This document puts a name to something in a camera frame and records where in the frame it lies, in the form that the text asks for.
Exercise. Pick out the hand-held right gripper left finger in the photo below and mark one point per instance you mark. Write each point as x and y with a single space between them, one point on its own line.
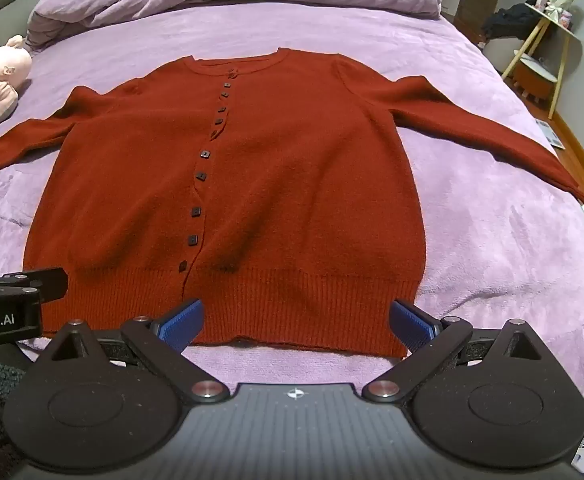
181 324

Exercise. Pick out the red knit cardigan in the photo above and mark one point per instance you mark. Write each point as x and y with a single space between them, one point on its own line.
282 185

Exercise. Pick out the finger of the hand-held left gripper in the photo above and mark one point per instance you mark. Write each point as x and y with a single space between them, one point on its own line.
46 284

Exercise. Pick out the side table with yellow legs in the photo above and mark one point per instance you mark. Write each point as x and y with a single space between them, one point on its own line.
554 22

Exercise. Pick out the pink gift box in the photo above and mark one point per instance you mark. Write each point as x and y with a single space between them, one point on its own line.
566 17

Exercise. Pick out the black clothes pile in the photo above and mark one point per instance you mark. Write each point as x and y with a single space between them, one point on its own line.
512 20

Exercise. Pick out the orange round stool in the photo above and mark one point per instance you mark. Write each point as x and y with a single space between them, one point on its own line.
534 80

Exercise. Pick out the pink plush toy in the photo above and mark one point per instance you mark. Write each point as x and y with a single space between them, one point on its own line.
1 77

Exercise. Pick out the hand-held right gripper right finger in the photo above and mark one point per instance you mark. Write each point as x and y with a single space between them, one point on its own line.
412 324

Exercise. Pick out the purple bed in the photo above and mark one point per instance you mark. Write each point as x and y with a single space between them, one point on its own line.
497 240

